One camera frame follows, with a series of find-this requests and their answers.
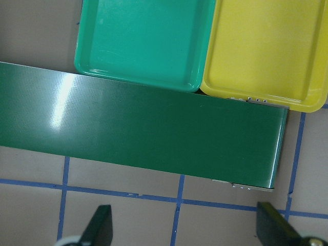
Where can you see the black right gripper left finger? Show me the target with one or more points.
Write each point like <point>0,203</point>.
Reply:
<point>99,231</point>

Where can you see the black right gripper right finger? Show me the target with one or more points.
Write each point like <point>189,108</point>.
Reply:
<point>272,228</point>

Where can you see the green conveyor belt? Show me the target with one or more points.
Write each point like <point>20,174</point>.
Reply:
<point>140,126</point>

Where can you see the yellow plastic tray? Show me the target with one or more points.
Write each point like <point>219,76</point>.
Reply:
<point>270,51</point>

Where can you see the green plastic tray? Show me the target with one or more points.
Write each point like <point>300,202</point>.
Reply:
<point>156,43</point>

